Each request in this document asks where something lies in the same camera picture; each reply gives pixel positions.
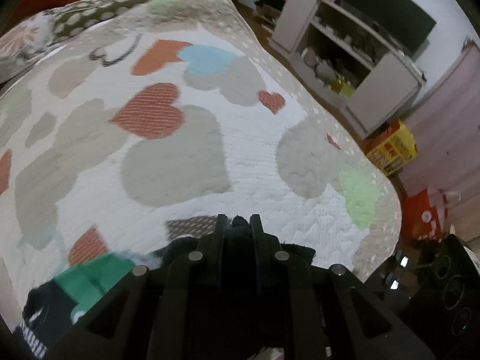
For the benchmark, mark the quilted heart patchwork bedspread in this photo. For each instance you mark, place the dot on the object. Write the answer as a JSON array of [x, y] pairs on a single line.
[[225, 120]]

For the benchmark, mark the olive cloud print pillow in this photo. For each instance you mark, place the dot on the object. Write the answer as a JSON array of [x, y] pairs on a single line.
[[112, 3]]

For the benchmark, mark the white floral pillow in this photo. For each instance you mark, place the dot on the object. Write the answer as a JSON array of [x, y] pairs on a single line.
[[22, 41]]

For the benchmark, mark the red cardboard box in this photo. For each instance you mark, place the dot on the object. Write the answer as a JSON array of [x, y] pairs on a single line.
[[422, 213]]

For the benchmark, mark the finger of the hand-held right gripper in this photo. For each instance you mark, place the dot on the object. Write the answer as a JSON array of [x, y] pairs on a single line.
[[397, 275]]

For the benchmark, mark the red star print pillow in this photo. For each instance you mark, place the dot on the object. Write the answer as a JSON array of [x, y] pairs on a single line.
[[45, 0]]

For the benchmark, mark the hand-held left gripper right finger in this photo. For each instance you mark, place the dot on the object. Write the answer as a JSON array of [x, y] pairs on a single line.
[[257, 234]]

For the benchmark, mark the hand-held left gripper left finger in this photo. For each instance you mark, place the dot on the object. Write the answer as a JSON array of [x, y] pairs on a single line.
[[220, 234]]

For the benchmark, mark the black television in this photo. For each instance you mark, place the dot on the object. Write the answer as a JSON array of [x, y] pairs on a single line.
[[386, 11]]

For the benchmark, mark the yellow bottle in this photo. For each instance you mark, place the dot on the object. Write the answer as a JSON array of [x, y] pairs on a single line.
[[339, 84]]

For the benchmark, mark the navy pants green dinosaur print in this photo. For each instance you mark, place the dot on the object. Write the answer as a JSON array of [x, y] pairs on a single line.
[[86, 283]]

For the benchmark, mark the yellow cardboard box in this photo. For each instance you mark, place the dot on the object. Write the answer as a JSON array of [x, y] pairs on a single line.
[[392, 150]]

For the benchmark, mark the white shelf unit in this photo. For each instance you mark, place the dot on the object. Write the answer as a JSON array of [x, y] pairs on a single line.
[[378, 93]]

